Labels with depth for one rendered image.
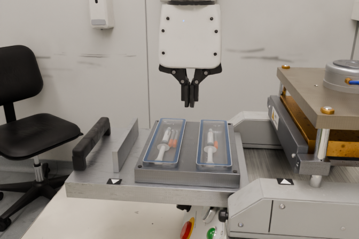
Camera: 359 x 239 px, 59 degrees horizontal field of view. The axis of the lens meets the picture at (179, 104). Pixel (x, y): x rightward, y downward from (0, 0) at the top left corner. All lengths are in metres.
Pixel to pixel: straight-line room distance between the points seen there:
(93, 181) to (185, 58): 0.25
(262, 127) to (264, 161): 0.08
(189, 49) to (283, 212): 0.27
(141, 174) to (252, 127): 0.29
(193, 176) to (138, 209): 0.35
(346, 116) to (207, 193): 0.23
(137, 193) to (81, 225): 0.31
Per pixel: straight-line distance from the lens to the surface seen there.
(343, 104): 0.49
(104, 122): 0.66
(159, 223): 0.78
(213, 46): 0.50
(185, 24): 0.50
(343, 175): 0.69
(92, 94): 2.17
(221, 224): 0.52
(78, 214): 0.84
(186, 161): 0.53
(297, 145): 0.48
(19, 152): 1.84
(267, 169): 0.65
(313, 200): 0.47
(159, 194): 0.52
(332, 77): 0.56
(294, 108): 0.61
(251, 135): 0.71
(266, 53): 1.96
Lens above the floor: 1.26
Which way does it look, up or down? 20 degrees down
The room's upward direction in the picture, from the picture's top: straight up
